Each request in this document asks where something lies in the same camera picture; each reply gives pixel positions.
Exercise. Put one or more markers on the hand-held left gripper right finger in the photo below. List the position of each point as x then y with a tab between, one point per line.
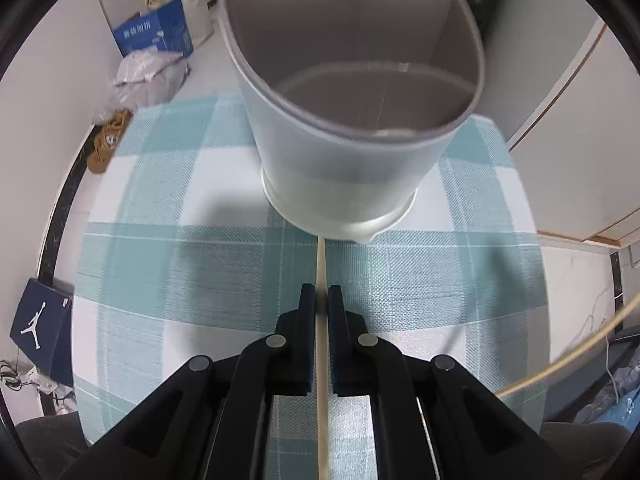
345	340

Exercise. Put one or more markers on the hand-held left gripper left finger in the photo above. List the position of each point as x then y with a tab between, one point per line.
300	340

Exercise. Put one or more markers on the light wooden chopstick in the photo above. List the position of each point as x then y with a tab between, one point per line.
321	270

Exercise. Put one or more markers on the white grey utensil holder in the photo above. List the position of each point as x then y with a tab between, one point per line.
340	175

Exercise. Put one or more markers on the white power strip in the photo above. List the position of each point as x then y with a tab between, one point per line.
42	382

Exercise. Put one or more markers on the navy shoe box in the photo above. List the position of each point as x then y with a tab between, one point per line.
37	327

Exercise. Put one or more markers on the brown slipper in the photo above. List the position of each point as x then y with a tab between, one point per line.
120	120
100	157

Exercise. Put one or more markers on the blue cloth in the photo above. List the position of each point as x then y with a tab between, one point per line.
615	395

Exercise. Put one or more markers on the person's left leg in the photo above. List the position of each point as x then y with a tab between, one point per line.
45	445

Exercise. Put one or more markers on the grey plastic bag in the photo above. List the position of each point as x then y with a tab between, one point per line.
150	92

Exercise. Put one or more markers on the white wardrobe with wooden trim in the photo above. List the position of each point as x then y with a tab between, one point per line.
590	160

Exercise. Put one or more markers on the white plastic bag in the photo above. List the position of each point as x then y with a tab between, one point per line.
145	65

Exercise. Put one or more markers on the white sack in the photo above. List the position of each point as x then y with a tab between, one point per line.
197	15

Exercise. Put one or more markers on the blue cardboard box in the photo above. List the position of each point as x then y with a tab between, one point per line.
150	30

